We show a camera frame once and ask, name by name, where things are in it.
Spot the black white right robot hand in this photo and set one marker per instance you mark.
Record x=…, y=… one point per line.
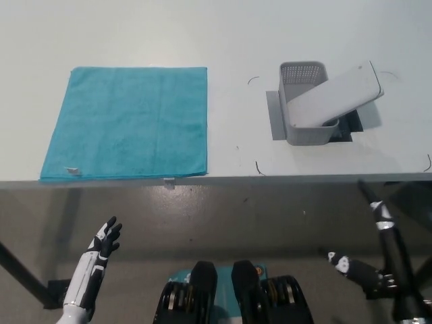
x=386, y=236

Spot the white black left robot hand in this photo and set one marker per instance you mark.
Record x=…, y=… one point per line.
x=89, y=276

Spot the black floor tape patch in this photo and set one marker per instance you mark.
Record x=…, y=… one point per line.
x=57, y=293
x=374, y=294

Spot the black table leg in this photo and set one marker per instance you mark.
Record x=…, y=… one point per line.
x=23, y=271

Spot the small white barcode sticker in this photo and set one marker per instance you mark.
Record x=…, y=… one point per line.
x=169, y=182

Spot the grey perforated plastic basket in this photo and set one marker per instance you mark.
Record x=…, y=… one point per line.
x=310, y=136

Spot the teal microfibre cloth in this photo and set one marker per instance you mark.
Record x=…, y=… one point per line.
x=125, y=125

